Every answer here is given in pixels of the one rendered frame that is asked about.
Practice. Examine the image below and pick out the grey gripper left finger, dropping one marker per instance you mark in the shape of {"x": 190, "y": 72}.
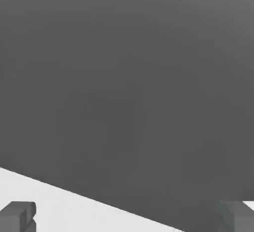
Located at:
{"x": 13, "y": 216}

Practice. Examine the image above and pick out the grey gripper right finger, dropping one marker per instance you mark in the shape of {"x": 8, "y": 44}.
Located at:
{"x": 238, "y": 218}

